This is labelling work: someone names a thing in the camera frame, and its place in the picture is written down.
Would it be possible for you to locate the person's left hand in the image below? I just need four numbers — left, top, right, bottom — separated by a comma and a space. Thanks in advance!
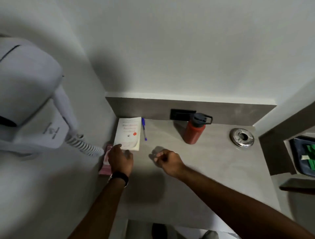
107, 144, 134, 177

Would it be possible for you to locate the person's right hand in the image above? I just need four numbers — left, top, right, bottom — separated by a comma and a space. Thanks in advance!
154, 149, 187, 179

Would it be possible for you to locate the white paperback book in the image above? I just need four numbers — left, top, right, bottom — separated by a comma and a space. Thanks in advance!
113, 117, 142, 151

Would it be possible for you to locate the person's right forearm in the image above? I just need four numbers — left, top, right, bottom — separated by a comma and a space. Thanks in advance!
176, 164, 315, 239

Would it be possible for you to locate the person's left forearm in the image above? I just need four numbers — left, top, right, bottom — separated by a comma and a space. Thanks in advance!
68, 175, 126, 239

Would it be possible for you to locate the pink book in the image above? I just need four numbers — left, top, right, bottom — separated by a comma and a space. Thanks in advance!
99, 144, 114, 176

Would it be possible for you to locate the black wrist band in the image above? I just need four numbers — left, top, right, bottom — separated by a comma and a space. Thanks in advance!
108, 171, 129, 188

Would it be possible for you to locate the red water bottle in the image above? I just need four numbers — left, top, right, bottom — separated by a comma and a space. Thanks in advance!
183, 113, 213, 145

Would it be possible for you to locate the round metal ashtray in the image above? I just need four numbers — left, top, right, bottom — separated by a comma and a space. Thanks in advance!
230, 128, 254, 148

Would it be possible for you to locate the white hair dryer holder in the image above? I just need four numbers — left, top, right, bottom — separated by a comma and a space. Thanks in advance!
0, 98, 70, 154

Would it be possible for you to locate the dark blue bag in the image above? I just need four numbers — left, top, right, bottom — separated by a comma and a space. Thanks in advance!
289, 136, 315, 178

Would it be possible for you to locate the green packet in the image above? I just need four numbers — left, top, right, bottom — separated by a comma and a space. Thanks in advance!
302, 145, 315, 170

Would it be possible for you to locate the white coiled dryer cord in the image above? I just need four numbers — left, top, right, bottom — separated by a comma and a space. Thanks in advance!
65, 134, 104, 157

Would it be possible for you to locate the black wall socket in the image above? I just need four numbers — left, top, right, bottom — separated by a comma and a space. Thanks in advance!
170, 109, 197, 120

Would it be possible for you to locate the white wall hair dryer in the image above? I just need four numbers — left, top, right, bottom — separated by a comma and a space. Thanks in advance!
0, 37, 79, 138

